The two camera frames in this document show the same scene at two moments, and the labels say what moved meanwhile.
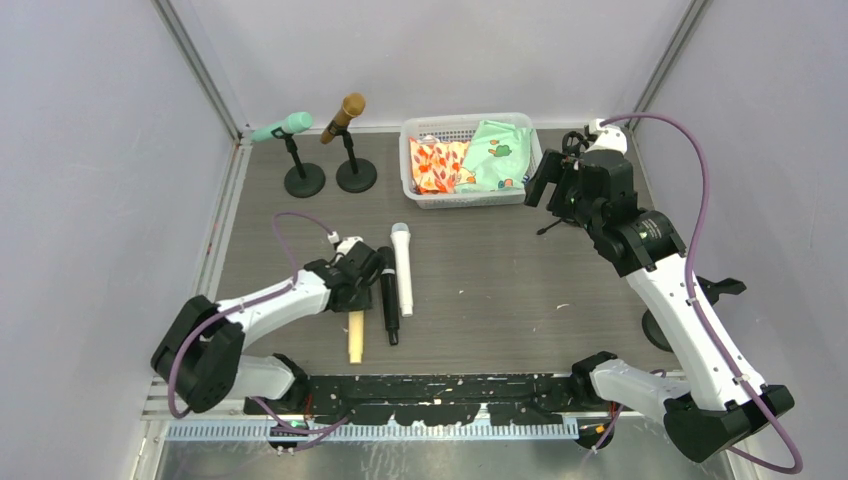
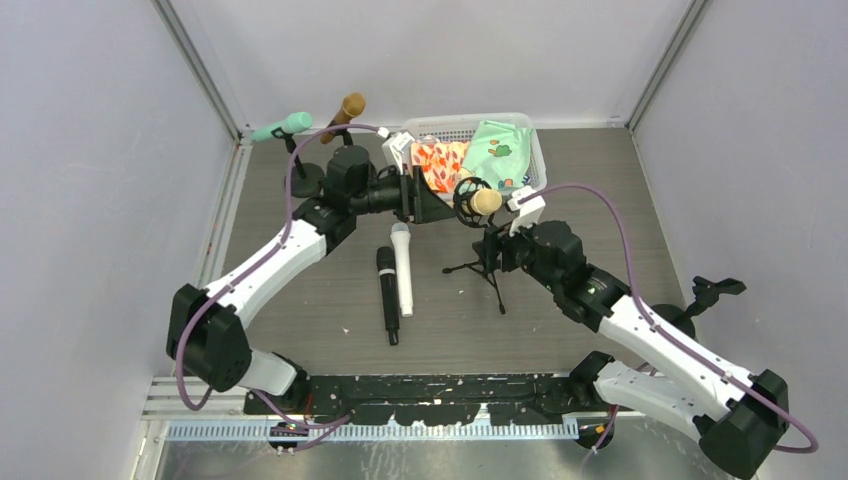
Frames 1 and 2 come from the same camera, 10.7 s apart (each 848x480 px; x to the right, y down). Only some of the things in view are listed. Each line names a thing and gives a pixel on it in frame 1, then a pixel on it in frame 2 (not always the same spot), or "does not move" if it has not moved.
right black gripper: x=549 y=177 to x=502 y=246
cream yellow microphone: x=356 y=336 to x=486 y=201
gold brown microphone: x=353 y=105 does not move
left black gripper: x=365 y=270 to x=408 y=198
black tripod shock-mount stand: x=572 y=142 to x=488 y=251
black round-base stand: x=304 y=179 does not move
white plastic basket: x=460 y=126 does not move
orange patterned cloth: x=438 y=167 does not move
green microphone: x=293 y=123 does not move
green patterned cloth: x=500 y=155 does not move
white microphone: x=400 y=233 does not move
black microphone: x=390 y=292 does not move
